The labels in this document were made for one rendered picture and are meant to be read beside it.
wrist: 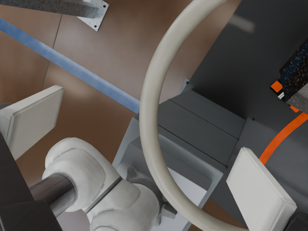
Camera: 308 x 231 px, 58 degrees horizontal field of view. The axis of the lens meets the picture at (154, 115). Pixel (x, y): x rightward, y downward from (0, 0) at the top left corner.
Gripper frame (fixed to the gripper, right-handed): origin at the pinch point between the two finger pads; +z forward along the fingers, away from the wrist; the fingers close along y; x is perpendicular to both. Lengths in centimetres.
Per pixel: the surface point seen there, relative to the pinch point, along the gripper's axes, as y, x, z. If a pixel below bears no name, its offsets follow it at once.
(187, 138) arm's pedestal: 22, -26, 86
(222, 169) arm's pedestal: 35, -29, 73
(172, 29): 0.0, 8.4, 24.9
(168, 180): 7.6, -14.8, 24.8
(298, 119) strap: 87, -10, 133
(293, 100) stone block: 50, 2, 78
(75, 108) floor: -46, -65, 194
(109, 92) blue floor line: -23, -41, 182
